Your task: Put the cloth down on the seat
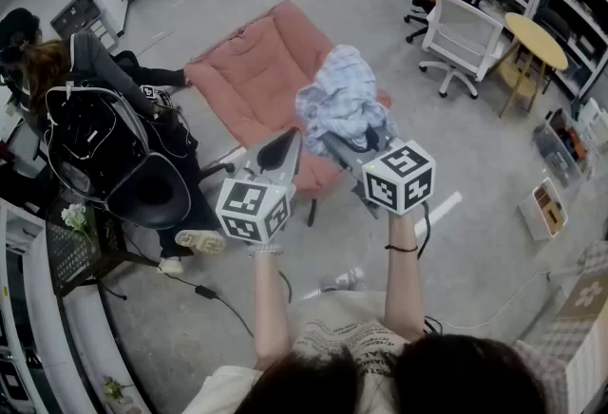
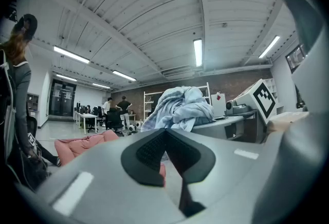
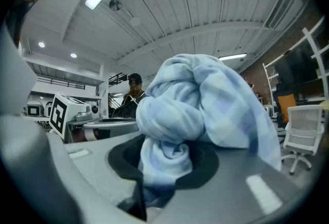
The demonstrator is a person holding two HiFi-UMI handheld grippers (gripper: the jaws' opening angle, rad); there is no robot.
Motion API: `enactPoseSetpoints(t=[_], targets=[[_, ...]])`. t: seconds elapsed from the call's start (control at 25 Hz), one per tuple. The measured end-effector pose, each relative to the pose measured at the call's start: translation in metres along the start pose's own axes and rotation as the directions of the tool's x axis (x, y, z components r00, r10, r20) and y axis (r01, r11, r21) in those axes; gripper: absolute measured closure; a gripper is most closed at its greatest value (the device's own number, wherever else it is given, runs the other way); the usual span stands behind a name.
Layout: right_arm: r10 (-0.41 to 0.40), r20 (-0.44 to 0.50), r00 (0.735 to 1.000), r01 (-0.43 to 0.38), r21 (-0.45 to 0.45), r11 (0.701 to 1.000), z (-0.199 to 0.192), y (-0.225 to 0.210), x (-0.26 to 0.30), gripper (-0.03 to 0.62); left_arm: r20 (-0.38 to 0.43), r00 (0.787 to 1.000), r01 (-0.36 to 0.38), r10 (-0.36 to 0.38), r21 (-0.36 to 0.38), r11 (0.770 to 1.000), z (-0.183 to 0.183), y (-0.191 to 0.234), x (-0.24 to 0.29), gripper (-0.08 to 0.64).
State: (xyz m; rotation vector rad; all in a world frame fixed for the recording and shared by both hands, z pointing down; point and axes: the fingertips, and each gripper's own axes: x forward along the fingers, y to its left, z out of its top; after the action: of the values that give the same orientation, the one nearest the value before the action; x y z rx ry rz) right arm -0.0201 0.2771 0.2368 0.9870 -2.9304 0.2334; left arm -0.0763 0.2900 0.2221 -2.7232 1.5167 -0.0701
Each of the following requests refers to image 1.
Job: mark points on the person's left forearm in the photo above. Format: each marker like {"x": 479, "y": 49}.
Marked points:
{"x": 268, "y": 307}

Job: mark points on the grey drawer cabinet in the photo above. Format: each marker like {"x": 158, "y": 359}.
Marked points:
{"x": 78, "y": 13}

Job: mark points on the white office chair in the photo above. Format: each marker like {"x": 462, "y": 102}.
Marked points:
{"x": 463, "y": 30}

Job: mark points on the light blue cloth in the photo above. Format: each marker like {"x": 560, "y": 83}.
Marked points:
{"x": 342, "y": 89}

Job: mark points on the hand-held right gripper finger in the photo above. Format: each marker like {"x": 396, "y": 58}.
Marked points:
{"x": 385, "y": 140}
{"x": 344, "y": 148}

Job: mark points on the person's cream printed shirt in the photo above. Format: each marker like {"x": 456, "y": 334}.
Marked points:
{"x": 342, "y": 317}

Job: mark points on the person's right forearm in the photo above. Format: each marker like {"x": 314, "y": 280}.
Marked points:
{"x": 404, "y": 284}

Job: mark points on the black mesh table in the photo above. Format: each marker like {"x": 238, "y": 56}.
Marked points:
{"x": 71, "y": 255}

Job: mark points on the round wooden table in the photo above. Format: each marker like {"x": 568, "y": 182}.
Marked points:
{"x": 537, "y": 39}

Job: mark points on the plaid cloth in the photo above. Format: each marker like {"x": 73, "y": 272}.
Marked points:
{"x": 560, "y": 341}

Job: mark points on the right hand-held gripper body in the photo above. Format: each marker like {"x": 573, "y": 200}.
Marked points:
{"x": 399, "y": 175}

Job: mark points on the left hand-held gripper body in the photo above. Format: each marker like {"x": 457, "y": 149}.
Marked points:
{"x": 247, "y": 203}

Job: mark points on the clear plastic storage box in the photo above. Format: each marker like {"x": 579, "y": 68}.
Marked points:
{"x": 556, "y": 151}

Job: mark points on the pink folding lounge chair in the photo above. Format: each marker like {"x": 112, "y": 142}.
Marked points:
{"x": 252, "y": 70}

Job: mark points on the white curved counter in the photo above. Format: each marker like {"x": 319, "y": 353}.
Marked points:
{"x": 43, "y": 307}

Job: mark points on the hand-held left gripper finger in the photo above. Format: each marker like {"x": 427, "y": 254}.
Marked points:
{"x": 292, "y": 160}
{"x": 259, "y": 156}

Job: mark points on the white flowers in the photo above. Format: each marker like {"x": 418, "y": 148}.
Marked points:
{"x": 75, "y": 215}

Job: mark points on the small green plant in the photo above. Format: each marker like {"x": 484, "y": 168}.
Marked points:
{"x": 114, "y": 388}

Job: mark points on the white open box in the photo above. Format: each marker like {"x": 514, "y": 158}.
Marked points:
{"x": 532, "y": 212}

